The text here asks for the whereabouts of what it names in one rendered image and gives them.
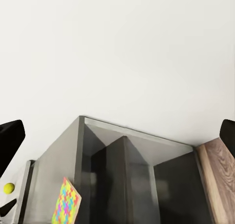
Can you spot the desk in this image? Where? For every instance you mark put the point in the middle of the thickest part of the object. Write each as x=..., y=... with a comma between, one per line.
x=123, y=177

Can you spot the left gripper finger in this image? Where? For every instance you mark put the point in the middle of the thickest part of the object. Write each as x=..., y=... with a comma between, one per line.
x=6, y=208

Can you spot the jigsaw puzzle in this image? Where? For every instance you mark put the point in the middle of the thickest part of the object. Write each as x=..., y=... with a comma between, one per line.
x=67, y=204

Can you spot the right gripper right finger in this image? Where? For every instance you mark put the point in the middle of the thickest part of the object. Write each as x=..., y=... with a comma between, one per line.
x=227, y=135

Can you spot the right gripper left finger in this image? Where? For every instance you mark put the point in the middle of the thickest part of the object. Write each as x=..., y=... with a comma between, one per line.
x=12, y=135

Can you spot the tennis ball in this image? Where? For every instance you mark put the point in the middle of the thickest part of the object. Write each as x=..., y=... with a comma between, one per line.
x=9, y=188

